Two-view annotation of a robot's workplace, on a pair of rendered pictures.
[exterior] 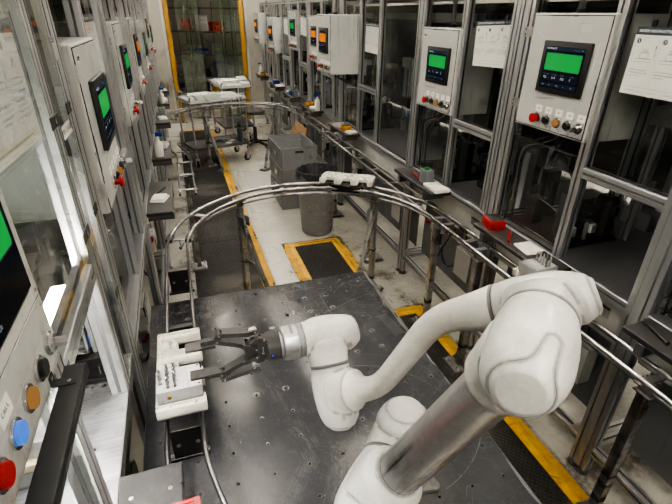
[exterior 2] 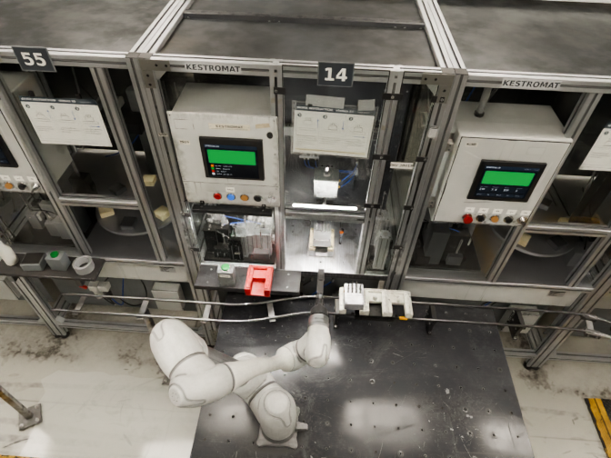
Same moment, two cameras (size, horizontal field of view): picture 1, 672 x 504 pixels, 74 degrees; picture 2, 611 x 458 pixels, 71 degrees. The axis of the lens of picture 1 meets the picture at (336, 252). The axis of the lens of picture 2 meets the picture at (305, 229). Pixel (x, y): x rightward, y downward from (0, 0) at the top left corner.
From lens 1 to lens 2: 1.65 m
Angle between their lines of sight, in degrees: 83
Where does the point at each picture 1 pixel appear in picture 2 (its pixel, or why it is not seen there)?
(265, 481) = not seen: hidden behind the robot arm
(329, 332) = (308, 338)
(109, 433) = (327, 266)
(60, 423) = (244, 210)
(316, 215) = not seen: outside the picture
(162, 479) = (292, 284)
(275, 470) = not seen: hidden behind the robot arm
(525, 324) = (173, 329)
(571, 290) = (180, 375)
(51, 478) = (223, 209)
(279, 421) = (343, 369)
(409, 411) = (273, 402)
